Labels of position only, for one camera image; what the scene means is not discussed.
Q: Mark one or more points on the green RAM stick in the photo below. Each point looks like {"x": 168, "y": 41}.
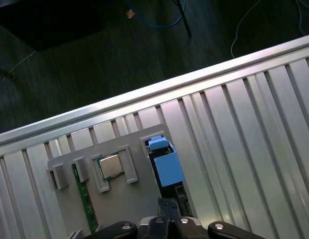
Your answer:
{"x": 84, "y": 199}

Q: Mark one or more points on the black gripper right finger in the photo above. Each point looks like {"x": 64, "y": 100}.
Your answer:
{"x": 184, "y": 231}

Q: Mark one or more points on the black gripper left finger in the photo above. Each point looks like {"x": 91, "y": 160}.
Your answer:
{"x": 159, "y": 229}

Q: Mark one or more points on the grey parts rack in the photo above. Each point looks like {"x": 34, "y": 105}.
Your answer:
{"x": 124, "y": 199}

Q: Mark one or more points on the hard disk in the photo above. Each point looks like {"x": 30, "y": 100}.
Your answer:
{"x": 169, "y": 171}

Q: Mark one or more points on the black stand leg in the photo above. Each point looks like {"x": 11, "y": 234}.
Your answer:
{"x": 184, "y": 20}

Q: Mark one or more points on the black box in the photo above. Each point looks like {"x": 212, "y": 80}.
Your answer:
{"x": 45, "y": 25}

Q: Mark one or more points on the silver CPU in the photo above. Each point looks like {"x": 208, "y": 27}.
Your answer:
{"x": 110, "y": 165}

